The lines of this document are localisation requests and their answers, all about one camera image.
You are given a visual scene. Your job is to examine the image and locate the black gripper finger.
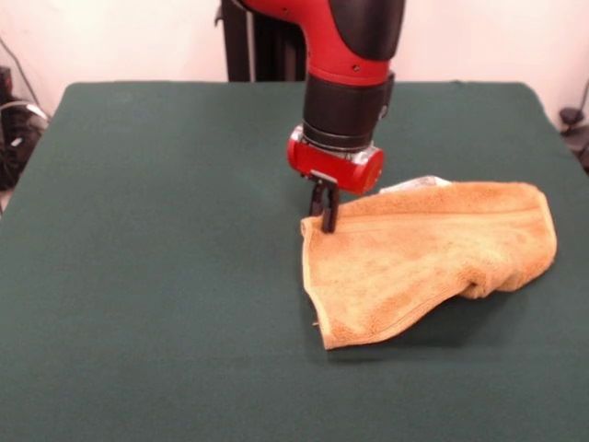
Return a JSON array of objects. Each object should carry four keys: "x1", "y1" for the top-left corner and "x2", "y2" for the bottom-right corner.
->
[
  {"x1": 308, "y1": 177, "x2": 329, "y2": 217},
  {"x1": 321, "y1": 181, "x2": 341, "y2": 233}
]

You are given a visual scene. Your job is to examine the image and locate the tan terry towel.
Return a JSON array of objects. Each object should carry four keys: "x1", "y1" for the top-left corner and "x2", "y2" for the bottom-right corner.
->
[{"x1": 299, "y1": 174, "x2": 559, "y2": 351}]

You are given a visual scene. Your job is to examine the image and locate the dark green table cloth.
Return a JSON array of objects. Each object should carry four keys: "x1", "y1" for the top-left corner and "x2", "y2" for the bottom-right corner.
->
[{"x1": 0, "y1": 81, "x2": 589, "y2": 442}]

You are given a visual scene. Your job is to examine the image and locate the thin grey cable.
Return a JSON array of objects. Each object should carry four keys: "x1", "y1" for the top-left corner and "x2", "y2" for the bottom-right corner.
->
[{"x1": 0, "y1": 35, "x2": 51, "y2": 125}]

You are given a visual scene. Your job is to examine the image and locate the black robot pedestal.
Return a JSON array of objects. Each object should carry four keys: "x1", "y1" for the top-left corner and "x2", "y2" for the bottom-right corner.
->
[{"x1": 214, "y1": 0, "x2": 309, "y2": 83}]

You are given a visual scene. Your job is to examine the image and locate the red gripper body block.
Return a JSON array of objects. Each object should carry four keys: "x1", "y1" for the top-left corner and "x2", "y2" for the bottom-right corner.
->
[{"x1": 285, "y1": 123, "x2": 386, "y2": 195}]

